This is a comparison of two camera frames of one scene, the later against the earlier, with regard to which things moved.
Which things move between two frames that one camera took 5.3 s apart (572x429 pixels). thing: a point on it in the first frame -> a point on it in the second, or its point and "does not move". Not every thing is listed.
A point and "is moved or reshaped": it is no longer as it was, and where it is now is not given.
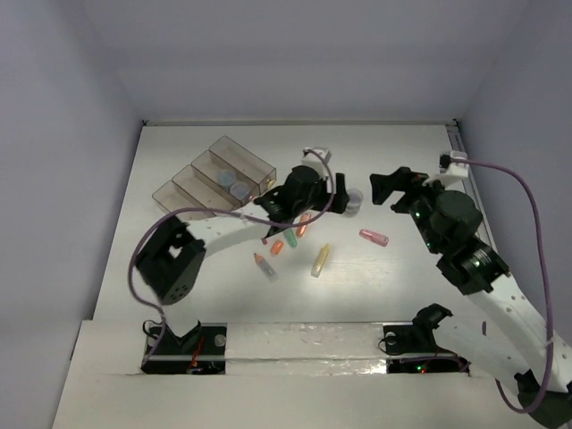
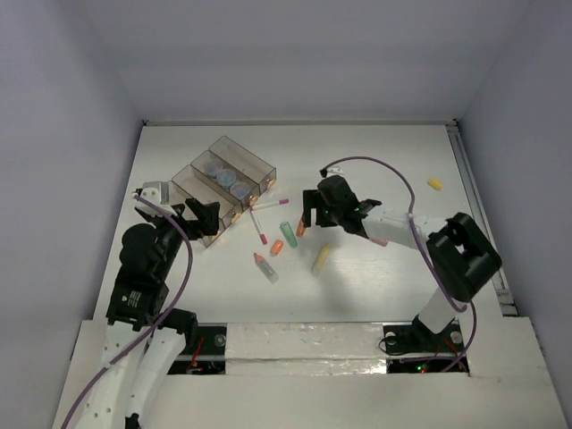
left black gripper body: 333,197 -> 180,216
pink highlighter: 373,237 does not move
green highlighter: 290,238 does not move
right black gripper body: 420,203 -> 332,215
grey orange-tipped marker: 269,273 does not move
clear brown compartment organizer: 224,178 does not move
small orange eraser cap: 277,247 does not move
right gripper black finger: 383,185 -> 313,198
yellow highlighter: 320,260 does not move
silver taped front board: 306,349 does not move
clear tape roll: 354,203 is moved or reshaped
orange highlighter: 302,228 does not move
